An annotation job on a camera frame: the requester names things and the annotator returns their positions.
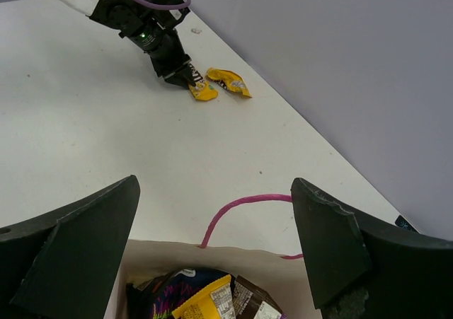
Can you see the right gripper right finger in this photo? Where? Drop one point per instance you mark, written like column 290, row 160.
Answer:
column 359, row 266

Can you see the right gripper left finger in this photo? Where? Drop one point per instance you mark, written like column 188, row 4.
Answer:
column 63, row 264

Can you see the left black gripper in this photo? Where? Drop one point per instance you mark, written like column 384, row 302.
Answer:
column 162, row 44

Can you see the yellow m&m packet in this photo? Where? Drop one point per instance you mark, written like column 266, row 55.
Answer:
column 199, row 87
column 229, row 81

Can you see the purple chips bag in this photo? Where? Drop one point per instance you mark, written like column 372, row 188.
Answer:
column 158, row 297

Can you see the pink paper bag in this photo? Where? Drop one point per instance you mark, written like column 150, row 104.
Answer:
column 284, row 277

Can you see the yellow snack bar packet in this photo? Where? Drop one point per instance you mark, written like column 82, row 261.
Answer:
column 215, row 301

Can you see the brown chocolate bar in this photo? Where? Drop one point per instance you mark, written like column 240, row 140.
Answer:
column 252, row 302

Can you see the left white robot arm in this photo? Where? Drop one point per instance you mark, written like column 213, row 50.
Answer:
column 110, row 13

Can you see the yellow M&M packet top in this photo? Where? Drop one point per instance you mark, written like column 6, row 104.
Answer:
column 229, row 81

